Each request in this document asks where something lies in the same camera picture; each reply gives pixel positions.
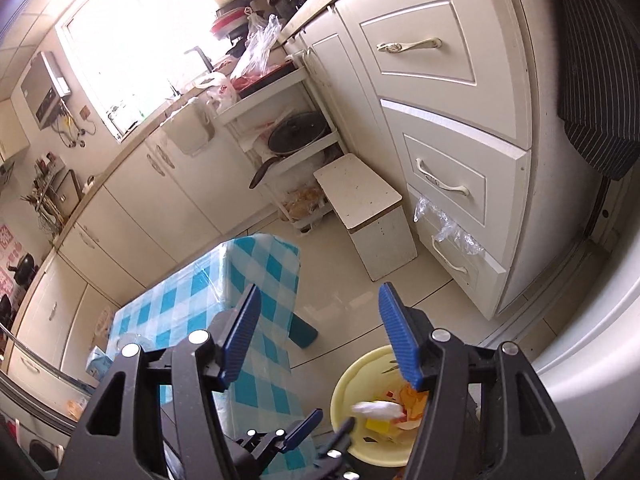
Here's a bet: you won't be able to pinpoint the table with blue checked cloth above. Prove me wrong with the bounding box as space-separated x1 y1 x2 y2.
107 232 321 480

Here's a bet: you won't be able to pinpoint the window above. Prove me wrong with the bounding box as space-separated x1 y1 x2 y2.
55 0 251 138

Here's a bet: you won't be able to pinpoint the white drawer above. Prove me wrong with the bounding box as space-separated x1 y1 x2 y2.
357 0 476 86
407 185 508 311
380 100 533 231

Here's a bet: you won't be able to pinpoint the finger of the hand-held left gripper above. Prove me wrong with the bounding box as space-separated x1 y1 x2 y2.
235 407 325 463
315 417 357 480

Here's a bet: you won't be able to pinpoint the red tray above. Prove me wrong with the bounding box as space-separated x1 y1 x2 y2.
232 62 297 93

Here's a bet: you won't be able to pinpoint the kitchen utensil rack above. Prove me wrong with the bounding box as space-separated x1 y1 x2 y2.
20 155 83 231

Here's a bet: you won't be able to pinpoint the black pan with lid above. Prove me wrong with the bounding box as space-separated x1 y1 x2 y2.
267 111 328 155

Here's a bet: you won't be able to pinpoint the pink wall stickers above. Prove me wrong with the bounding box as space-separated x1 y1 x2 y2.
0 222 26 301

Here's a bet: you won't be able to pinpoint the stack of red pots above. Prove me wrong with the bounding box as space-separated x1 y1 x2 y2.
210 0 256 43

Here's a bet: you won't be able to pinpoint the metal faucet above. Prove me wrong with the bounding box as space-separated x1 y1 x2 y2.
170 46 213 98

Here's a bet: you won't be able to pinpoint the black cooking pot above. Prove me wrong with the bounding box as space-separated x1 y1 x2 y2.
7 252 36 286

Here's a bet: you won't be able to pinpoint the yellow plastic basin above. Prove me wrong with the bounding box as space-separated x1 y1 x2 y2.
331 345 431 467

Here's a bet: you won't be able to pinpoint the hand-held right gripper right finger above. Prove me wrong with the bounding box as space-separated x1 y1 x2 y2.
378 282 586 480

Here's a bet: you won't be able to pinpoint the clear bag on drawer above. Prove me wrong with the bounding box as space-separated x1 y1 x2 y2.
412 195 486 257

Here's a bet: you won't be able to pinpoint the clear plastic bag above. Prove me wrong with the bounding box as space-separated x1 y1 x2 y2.
230 14 284 81

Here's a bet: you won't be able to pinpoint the dark striped cloth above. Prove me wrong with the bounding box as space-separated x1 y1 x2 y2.
555 0 640 181

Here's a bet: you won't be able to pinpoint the white red-print plastic bag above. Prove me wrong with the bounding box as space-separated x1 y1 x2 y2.
195 72 239 113

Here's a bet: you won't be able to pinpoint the white hanging cabinet bin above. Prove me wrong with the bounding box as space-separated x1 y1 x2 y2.
167 97 216 156

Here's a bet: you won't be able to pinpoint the white kitchen cabinets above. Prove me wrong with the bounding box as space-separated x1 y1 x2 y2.
0 20 386 401

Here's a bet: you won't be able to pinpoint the wall water heater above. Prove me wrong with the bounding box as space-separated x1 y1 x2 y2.
20 52 71 128

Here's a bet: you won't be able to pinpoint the white tissue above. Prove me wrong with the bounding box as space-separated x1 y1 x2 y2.
351 400 405 422

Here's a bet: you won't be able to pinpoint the orange plastic bag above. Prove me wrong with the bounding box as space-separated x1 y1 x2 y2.
397 382 430 418

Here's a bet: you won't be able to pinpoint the bag of bread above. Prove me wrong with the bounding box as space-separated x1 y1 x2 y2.
282 186 326 221

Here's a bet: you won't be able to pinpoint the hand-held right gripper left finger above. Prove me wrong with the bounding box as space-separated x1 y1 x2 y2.
57 284 263 480

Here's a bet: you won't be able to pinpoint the white wooden stool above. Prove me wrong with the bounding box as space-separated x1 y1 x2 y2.
313 154 418 282

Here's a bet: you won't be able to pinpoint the white shelf rack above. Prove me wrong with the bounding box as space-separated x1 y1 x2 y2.
210 67 346 233

